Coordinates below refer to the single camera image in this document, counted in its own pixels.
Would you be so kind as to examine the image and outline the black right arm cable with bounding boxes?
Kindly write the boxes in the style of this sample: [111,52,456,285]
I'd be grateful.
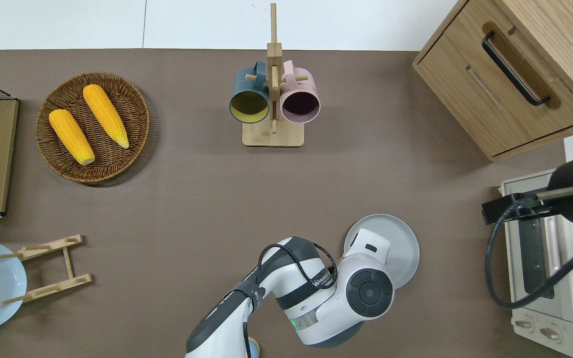
[484,188,573,310]

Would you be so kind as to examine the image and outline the pink mug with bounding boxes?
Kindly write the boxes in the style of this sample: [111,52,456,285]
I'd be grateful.
[279,60,321,124]

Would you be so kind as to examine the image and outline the black cabinet handle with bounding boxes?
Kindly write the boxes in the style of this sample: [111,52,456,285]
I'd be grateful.
[481,31,551,106]

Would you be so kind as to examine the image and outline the brown wicker basket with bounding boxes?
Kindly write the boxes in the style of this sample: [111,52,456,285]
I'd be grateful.
[35,73,150,183]

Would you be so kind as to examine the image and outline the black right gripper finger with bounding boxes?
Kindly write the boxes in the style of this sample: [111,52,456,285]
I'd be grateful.
[482,196,536,225]

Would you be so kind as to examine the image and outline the wooden drawer cabinet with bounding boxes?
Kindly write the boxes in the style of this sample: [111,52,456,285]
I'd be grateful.
[412,0,573,162]

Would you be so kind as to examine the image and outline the gray plate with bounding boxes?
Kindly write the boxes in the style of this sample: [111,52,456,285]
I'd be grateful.
[344,214,420,290]

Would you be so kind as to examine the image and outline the yellow corn cob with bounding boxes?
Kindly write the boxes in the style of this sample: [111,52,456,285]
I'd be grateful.
[83,84,130,149]
[49,109,96,166]

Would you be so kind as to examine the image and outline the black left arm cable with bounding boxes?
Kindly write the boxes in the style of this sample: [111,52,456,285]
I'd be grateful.
[239,241,339,358]

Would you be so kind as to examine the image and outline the wooden mug tree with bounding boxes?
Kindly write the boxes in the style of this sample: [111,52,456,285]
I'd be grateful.
[242,2,309,147]

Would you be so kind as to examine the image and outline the dark blue mug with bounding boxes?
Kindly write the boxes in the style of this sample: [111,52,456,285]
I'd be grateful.
[229,61,271,124]

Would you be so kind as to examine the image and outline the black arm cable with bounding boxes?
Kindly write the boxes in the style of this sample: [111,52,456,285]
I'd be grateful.
[484,188,573,310]
[239,241,339,358]

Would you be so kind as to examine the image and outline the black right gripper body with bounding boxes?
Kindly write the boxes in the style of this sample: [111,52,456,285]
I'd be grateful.
[535,157,573,227]

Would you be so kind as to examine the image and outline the wooden plate rack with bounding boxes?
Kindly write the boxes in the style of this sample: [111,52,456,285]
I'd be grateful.
[0,235,93,305]

